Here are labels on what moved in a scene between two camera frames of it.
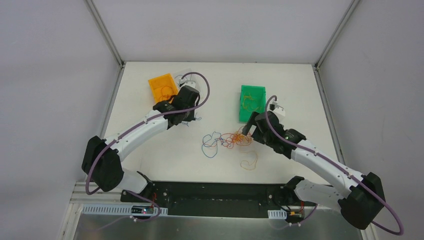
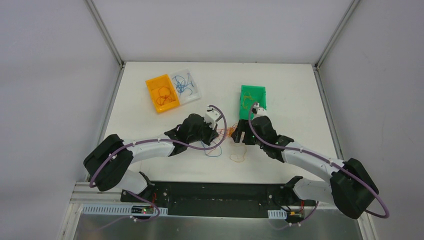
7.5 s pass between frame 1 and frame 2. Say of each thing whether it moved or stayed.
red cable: stayed
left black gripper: moved
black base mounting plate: stayed
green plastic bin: stayed
